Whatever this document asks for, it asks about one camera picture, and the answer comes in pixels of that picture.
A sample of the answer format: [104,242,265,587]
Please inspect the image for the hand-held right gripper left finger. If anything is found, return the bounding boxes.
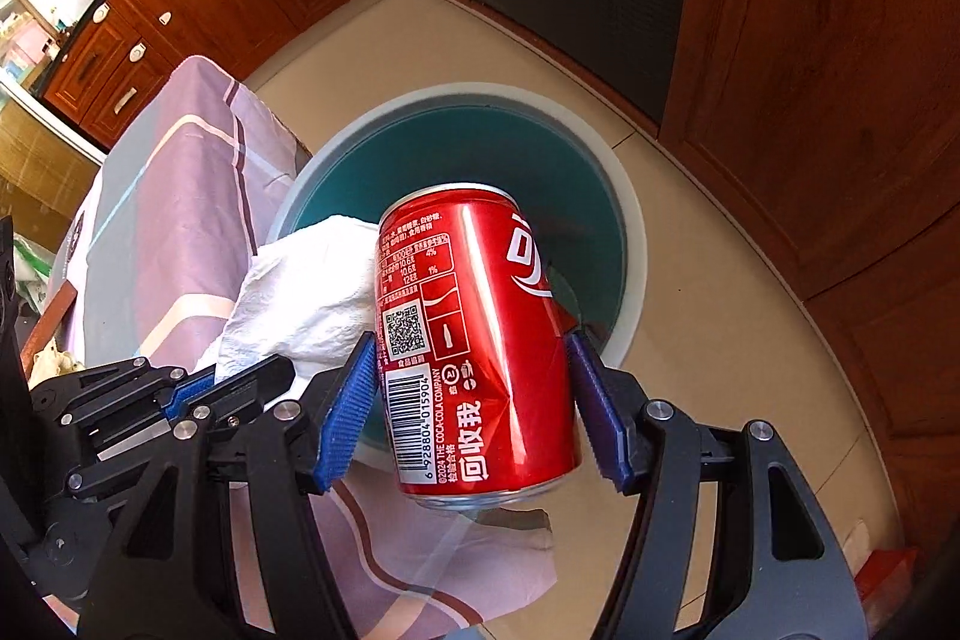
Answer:
[79,332,377,640]

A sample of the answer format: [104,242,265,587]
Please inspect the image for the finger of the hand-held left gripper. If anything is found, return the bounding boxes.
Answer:
[208,353,295,422]
[28,355,220,461]

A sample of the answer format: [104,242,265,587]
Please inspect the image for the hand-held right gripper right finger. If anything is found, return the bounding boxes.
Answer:
[565,332,872,640]

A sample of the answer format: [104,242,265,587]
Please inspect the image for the white paper towel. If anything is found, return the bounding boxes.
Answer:
[201,215,380,386]

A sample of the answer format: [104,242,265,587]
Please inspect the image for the red soda can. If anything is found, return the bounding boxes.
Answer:
[375,182,584,510]

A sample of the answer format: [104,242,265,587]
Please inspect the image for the teal trash bin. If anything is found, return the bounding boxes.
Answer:
[264,85,647,470]

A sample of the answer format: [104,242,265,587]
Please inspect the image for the green printed white sack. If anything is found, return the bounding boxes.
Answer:
[9,235,59,315]

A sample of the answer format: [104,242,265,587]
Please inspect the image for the striped pink grey tablecloth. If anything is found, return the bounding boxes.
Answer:
[49,56,560,640]

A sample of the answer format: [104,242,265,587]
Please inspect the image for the red plastic bag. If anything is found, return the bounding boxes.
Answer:
[847,546,920,640]

